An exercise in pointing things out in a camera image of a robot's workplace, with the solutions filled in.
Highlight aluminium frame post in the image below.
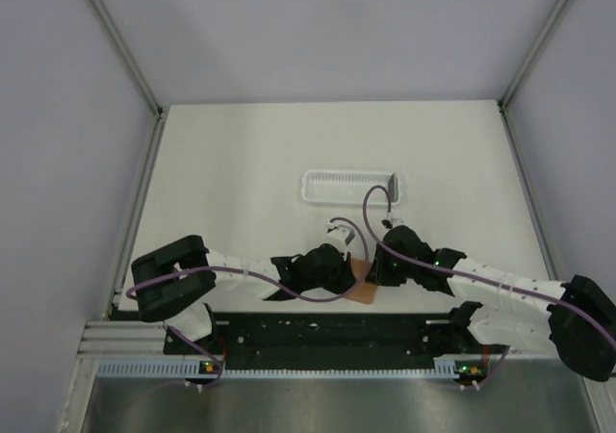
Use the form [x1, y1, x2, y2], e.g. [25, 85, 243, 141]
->
[71, 0, 167, 116]
[498, 0, 576, 115]

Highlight white plastic basket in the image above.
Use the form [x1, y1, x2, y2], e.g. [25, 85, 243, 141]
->
[299, 169, 403, 207]

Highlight right aluminium frame post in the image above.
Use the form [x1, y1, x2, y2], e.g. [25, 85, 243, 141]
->
[498, 0, 576, 115]

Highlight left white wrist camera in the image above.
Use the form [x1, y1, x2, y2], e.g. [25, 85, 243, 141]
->
[326, 221, 355, 255]

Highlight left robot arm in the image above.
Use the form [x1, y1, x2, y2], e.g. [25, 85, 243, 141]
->
[126, 235, 357, 353]

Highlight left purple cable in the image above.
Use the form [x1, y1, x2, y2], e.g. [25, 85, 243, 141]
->
[124, 216, 372, 390]

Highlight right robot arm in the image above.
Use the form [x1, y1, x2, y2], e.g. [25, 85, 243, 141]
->
[372, 221, 615, 382]

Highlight brown leather card holder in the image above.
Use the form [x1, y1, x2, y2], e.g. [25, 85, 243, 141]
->
[346, 258, 377, 305]

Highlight left aluminium frame post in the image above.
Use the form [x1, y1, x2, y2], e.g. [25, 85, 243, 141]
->
[71, 0, 167, 116]

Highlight grey slotted cable duct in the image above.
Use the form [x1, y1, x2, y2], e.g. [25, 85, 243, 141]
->
[97, 354, 487, 380]

